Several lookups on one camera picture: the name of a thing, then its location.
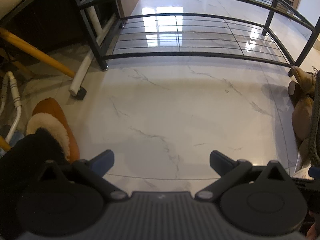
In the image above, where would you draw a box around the black metal shoe rack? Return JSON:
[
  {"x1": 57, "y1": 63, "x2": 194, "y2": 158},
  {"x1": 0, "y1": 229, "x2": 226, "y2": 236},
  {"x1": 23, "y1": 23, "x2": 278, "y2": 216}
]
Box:
[{"x1": 69, "y1": 0, "x2": 320, "y2": 78}]

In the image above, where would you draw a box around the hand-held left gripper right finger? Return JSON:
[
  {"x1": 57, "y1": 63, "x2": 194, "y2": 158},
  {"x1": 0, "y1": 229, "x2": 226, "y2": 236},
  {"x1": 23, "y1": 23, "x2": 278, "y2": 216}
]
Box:
[{"x1": 195, "y1": 151, "x2": 291, "y2": 202}]

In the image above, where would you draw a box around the orange fleece-lined slipper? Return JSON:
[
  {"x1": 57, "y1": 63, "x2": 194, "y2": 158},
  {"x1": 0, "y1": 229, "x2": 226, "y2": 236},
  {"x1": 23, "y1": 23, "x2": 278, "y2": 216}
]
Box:
[{"x1": 26, "y1": 97, "x2": 80, "y2": 162}]

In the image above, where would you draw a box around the white tube with black foot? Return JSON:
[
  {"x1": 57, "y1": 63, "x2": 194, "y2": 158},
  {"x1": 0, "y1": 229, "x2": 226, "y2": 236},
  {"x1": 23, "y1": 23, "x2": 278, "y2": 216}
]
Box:
[{"x1": 69, "y1": 0, "x2": 117, "y2": 101}]

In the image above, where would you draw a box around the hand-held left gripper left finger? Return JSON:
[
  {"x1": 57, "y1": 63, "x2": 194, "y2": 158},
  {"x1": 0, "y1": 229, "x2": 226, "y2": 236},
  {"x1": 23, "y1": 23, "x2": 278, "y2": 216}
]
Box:
[{"x1": 37, "y1": 149, "x2": 128, "y2": 202}]

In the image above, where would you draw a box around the white striped metal frame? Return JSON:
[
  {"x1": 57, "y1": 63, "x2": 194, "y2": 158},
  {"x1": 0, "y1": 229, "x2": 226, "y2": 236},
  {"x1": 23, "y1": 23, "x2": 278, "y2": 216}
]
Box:
[{"x1": 0, "y1": 71, "x2": 22, "y2": 145}]

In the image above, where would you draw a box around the dark wooden cabinet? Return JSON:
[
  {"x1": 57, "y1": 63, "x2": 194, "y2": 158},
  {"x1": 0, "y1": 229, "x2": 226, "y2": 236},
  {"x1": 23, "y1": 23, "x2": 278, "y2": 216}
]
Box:
[{"x1": 0, "y1": 0, "x2": 87, "y2": 58}]

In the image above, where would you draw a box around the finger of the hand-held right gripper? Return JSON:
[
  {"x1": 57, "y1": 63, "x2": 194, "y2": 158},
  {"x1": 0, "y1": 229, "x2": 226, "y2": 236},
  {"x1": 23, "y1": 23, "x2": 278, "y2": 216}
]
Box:
[{"x1": 291, "y1": 166, "x2": 320, "y2": 190}]

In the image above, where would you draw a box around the olive woven shoe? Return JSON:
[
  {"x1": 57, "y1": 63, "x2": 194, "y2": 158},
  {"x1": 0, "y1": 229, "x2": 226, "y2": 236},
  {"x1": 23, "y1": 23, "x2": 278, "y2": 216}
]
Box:
[{"x1": 292, "y1": 66, "x2": 320, "y2": 178}]

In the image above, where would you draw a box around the tan suede boot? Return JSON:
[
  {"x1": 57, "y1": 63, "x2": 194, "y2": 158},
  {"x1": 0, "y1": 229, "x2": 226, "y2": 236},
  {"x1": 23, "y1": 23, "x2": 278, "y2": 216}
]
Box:
[
  {"x1": 287, "y1": 65, "x2": 318, "y2": 102},
  {"x1": 291, "y1": 94, "x2": 315, "y2": 140}
]

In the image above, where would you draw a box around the yellow wooden chair leg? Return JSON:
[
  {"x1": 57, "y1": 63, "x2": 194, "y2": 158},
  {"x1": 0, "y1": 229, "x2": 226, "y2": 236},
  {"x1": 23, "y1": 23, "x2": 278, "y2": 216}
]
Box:
[{"x1": 0, "y1": 27, "x2": 77, "y2": 78}]

